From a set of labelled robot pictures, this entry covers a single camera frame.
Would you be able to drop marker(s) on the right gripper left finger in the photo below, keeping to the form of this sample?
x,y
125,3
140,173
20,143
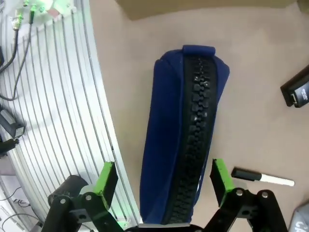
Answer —
x,y
106,178

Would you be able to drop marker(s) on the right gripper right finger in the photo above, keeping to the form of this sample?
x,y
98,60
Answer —
x,y
222,176

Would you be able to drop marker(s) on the blue zippered pencil case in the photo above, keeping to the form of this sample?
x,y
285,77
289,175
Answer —
x,y
164,120

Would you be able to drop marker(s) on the small black labelled device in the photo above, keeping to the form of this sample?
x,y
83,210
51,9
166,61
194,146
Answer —
x,y
297,88

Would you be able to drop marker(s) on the white marker with black cap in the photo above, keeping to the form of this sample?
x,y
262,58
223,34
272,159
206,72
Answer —
x,y
272,180

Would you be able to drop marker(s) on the grey printed pouch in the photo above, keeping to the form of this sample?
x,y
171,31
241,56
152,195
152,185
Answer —
x,y
301,217

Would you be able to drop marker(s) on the grey connector block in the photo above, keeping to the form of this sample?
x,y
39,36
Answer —
x,y
10,122

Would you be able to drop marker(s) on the aluminium slotted frame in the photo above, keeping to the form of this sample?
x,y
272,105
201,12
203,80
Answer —
x,y
60,96

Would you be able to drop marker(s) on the white bracket with green connectors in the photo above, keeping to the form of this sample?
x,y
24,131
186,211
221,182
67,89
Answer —
x,y
46,9

